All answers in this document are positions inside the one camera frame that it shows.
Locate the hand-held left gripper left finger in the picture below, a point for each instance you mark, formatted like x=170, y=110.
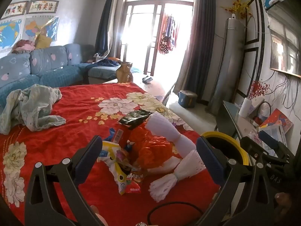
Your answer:
x=88, y=160

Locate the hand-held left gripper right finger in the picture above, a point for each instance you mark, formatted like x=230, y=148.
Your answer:
x=209, y=157

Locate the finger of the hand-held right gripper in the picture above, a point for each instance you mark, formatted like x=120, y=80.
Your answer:
x=270, y=139
x=252, y=149

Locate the yellow-rimmed black bin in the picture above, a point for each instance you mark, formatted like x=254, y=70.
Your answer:
x=232, y=146

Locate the white foam fruit net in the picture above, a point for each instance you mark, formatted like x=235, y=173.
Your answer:
x=188, y=167

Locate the yellow snack wrapper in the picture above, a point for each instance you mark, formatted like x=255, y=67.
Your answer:
x=110, y=147

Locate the red snack wrapper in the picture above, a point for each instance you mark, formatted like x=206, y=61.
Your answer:
x=132, y=186

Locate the white foam sleeve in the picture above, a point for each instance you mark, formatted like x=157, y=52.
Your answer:
x=162, y=127

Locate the orange plastic bag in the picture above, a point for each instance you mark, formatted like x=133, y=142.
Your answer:
x=150, y=148

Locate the black snack packet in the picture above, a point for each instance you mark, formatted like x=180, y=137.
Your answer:
x=134, y=118

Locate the person's right hand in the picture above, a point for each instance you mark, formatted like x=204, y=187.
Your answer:
x=283, y=199

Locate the person's left hand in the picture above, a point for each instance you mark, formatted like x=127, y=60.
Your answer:
x=96, y=213

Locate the white and blue printed box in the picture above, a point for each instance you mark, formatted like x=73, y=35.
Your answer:
x=275, y=131

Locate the pink striped packet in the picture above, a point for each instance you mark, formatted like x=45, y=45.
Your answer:
x=253, y=135

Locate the red printed box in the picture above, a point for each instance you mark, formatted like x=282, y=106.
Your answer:
x=278, y=120

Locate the white paper roll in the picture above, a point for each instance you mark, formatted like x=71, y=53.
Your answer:
x=244, y=108

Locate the red floral blanket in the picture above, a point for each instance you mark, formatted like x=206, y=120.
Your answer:
x=70, y=113

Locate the red berry branches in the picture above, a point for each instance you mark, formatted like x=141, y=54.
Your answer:
x=258, y=89

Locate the blue storage box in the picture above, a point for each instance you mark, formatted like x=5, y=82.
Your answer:
x=187, y=100

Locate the grey-green crumpled cloth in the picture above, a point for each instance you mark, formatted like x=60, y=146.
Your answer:
x=35, y=108

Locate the silver standing air conditioner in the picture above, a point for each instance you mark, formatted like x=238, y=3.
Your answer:
x=229, y=63

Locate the low coffee table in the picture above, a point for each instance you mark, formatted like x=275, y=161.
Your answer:
x=155, y=87

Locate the brown paper bag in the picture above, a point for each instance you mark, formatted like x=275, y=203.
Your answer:
x=124, y=73

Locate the small black object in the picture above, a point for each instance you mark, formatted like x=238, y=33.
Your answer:
x=147, y=79

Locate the dark blue clothes heap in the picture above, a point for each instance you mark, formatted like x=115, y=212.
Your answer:
x=109, y=62

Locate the blue heart-print sofa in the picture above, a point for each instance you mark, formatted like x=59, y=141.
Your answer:
x=47, y=61

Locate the dark purple curtain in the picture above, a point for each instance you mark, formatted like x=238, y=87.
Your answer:
x=199, y=40

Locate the yellow pillow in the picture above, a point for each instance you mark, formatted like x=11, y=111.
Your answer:
x=43, y=42

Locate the hanging colourful clothes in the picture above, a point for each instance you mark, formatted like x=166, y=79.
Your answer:
x=168, y=35

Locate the pink clothes pile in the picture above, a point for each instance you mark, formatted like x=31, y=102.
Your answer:
x=23, y=46

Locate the yellow artificial flowers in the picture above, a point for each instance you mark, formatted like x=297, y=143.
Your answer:
x=238, y=6

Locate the dark blue curtain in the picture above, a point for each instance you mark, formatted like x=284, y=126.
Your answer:
x=105, y=23

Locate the brown-framed glass door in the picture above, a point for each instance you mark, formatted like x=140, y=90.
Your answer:
x=128, y=28

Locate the country map poster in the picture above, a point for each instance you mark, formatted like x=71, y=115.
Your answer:
x=35, y=27

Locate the world map poster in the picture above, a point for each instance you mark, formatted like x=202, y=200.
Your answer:
x=9, y=33

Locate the framed calligraphy picture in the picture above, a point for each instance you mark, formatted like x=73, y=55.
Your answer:
x=42, y=6
x=15, y=9

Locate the wall-mounted television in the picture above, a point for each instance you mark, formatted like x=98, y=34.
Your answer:
x=284, y=44

